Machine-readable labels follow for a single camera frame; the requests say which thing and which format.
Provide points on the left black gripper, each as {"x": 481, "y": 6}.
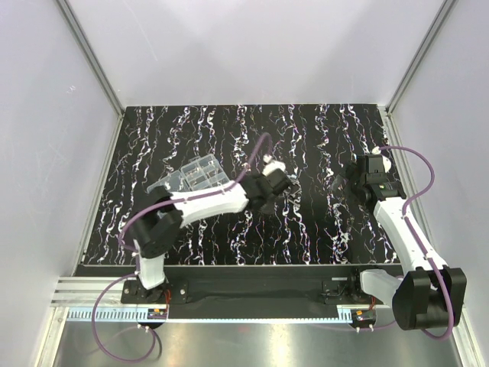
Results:
{"x": 281, "y": 183}

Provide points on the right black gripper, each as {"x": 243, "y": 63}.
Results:
{"x": 354, "y": 176}

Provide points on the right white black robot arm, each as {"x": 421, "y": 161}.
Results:
{"x": 430, "y": 295}

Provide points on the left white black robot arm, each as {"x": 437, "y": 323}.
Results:
{"x": 154, "y": 229}

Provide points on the pile of screws and nuts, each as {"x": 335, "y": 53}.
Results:
{"x": 294, "y": 193}

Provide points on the clear plastic compartment box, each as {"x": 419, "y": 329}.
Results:
{"x": 199, "y": 174}

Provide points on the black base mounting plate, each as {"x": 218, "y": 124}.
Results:
{"x": 186, "y": 284}

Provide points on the right aluminium frame post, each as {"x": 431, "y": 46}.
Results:
{"x": 424, "y": 47}

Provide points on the aluminium frame post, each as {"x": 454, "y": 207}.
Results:
{"x": 84, "y": 45}
{"x": 424, "y": 47}

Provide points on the left aluminium frame post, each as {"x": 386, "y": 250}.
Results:
{"x": 84, "y": 45}

